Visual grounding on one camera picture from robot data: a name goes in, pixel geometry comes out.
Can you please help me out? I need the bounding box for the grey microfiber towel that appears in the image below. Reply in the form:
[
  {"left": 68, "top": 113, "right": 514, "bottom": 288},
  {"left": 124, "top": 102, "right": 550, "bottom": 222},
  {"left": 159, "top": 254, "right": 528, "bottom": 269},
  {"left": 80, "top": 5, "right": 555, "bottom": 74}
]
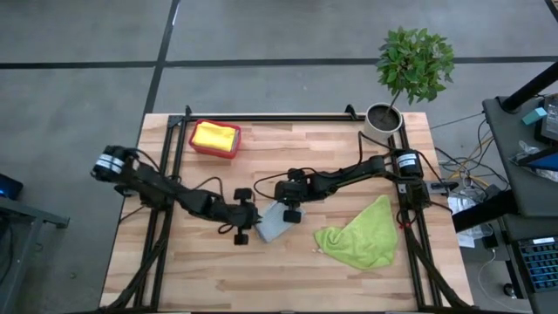
[{"left": 255, "top": 199, "right": 306, "bottom": 243}]

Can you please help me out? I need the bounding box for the white cable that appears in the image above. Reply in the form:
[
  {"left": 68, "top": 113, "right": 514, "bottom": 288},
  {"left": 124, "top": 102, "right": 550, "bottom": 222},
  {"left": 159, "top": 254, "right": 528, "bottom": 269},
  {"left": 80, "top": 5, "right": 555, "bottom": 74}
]
[{"left": 476, "top": 248, "right": 533, "bottom": 313}]

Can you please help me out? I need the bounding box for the backlit keyboard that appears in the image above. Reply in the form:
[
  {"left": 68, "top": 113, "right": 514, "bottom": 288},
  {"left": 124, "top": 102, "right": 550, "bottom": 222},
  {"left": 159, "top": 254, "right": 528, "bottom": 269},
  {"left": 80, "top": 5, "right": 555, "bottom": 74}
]
[{"left": 513, "top": 235, "right": 558, "bottom": 294}]

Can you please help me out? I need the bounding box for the black post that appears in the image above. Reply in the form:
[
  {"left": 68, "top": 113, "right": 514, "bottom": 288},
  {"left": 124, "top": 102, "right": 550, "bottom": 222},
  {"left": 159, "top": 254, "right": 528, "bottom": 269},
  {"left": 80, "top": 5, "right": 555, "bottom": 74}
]
[{"left": 499, "top": 60, "right": 558, "bottom": 114}]

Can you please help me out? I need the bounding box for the pink plastic bin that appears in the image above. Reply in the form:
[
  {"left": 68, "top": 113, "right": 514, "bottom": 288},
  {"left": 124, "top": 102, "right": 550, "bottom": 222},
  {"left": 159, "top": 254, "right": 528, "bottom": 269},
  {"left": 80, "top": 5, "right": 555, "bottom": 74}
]
[{"left": 187, "top": 119, "right": 242, "bottom": 160}]

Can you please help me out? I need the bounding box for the blue-lit black device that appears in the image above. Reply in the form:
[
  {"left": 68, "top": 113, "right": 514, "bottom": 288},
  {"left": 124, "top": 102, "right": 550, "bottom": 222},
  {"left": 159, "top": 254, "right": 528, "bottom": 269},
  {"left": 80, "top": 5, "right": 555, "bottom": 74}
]
[{"left": 0, "top": 173, "right": 24, "bottom": 201}]

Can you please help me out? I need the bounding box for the white paper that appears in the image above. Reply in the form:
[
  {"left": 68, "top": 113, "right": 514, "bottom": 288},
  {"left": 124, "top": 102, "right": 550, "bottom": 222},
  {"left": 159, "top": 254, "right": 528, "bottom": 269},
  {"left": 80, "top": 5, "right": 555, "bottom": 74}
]
[{"left": 447, "top": 194, "right": 485, "bottom": 249}]

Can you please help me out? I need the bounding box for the lime green fluffy towel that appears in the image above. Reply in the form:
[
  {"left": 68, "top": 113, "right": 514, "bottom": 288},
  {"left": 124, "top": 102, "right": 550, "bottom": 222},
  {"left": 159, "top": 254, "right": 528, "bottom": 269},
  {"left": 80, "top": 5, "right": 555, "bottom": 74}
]
[{"left": 311, "top": 195, "right": 398, "bottom": 270}]

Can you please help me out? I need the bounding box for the yellow towel with white tag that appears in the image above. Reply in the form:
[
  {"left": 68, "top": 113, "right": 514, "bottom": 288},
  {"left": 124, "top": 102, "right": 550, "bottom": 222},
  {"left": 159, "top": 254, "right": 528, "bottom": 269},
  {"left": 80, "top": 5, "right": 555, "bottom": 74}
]
[{"left": 191, "top": 121, "right": 239, "bottom": 153}]

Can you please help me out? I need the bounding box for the teal box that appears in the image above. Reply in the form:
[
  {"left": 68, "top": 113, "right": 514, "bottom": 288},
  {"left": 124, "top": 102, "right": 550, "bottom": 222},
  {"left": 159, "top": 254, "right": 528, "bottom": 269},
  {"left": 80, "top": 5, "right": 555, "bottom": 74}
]
[{"left": 521, "top": 106, "right": 548, "bottom": 126}]

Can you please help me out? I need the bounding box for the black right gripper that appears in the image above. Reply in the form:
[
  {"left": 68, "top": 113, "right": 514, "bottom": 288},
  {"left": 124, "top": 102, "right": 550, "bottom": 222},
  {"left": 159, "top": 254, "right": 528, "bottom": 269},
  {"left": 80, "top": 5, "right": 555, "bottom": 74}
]
[{"left": 274, "top": 169, "right": 326, "bottom": 224}]

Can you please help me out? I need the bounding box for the tablet with blue screen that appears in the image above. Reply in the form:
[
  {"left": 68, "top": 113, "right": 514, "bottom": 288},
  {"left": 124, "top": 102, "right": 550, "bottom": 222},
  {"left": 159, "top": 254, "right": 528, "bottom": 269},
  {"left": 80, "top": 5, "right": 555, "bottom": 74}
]
[{"left": 517, "top": 147, "right": 558, "bottom": 172}]

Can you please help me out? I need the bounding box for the black desk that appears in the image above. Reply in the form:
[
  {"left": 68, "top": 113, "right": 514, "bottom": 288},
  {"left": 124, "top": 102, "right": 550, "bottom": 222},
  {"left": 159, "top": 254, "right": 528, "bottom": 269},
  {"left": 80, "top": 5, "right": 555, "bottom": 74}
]
[{"left": 452, "top": 189, "right": 558, "bottom": 314}]

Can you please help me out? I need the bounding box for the dark grey cart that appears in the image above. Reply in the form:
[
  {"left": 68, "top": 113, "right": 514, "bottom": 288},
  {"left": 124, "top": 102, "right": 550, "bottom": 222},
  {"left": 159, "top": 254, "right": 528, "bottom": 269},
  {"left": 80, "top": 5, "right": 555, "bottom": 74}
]
[{"left": 0, "top": 194, "right": 71, "bottom": 314}]

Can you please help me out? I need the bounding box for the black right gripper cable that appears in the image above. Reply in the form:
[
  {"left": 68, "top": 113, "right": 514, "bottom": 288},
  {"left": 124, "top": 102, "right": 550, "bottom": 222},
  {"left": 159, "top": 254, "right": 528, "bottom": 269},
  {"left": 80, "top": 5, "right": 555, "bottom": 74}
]
[{"left": 252, "top": 167, "right": 306, "bottom": 201}]

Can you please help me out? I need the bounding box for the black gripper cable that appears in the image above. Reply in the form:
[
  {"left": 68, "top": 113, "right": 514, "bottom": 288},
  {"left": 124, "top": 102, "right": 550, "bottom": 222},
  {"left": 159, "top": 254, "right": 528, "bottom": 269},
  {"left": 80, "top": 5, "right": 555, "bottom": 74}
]
[
  {"left": 191, "top": 175, "right": 228, "bottom": 202},
  {"left": 252, "top": 167, "right": 306, "bottom": 201}
]

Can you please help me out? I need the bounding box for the black electronics box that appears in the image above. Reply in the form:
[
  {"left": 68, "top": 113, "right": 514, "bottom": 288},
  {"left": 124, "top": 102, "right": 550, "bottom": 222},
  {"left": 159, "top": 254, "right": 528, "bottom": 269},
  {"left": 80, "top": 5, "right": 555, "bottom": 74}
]
[{"left": 535, "top": 93, "right": 558, "bottom": 145}]

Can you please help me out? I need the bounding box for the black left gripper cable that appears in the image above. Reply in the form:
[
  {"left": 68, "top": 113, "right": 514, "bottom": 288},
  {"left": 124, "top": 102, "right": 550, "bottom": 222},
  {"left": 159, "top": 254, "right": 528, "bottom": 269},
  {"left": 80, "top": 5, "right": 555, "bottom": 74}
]
[{"left": 191, "top": 175, "right": 228, "bottom": 202}]

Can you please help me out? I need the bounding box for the grey side desk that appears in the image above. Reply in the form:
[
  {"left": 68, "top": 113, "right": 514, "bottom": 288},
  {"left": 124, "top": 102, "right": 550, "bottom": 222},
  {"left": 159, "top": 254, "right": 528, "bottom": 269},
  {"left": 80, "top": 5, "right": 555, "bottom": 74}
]
[{"left": 481, "top": 93, "right": 558, "bottom": 219}]

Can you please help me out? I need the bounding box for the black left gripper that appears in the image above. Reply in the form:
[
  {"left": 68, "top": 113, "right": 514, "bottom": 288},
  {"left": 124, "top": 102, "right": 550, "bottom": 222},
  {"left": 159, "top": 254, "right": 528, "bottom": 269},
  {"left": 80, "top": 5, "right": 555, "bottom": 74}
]
[{"left": 220, "top": 188, "right": 262, "bottom": 246}]

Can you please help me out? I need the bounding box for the clear plastic bag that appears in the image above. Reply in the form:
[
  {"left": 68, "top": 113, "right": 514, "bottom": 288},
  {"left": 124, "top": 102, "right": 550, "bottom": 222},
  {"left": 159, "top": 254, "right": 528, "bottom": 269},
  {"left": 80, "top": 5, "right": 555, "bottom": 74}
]
[{"left": 508, "top": 139, "right": 544, "bottom": 167}]

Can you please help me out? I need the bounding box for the potted tree in white pot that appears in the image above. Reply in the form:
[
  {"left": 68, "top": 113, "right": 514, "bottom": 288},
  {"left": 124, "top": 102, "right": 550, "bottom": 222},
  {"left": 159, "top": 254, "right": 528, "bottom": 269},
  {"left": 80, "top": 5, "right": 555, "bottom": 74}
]
[{"left": 362, "top": 25, "right": 457, "bottom": 147}]

